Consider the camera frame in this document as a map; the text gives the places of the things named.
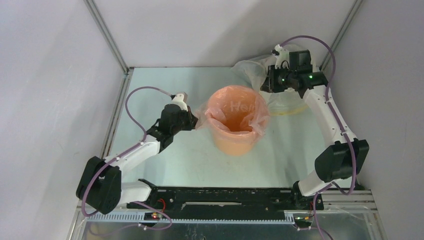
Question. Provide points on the black front mounting rail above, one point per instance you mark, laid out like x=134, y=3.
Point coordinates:
x=230, y=204

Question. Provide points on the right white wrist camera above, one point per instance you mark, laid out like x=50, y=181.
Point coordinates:
x=281, y=55

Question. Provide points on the aluminium frame post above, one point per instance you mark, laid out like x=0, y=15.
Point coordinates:
x=348, y=20
x=106, y=33

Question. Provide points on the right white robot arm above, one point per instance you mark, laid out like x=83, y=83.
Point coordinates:
x=345, y=154

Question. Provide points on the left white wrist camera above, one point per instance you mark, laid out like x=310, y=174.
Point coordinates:
x=180, y=99

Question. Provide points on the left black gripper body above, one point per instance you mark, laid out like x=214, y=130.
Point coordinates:
x=184, y=122

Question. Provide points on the clear yellowish plastic bag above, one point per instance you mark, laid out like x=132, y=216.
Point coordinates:
x=254, y=71

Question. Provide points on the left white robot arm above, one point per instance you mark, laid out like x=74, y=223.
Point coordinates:
x=101, y=185

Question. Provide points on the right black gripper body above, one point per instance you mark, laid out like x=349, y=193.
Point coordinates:
x=269, y=79

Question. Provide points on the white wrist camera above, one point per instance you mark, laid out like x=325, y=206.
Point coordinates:
x=180, y=99
x=281, y=55

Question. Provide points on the aluminium frame post left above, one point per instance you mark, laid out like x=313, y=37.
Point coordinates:
x=106, y=33

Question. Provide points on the orange plastic trash bin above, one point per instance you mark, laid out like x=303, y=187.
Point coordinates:
x=233, y=144

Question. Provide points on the pink plastic trash bag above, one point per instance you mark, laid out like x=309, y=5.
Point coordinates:
x=236, y=110

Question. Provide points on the aluminium frame post right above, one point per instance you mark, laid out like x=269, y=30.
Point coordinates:
x=348, y=20

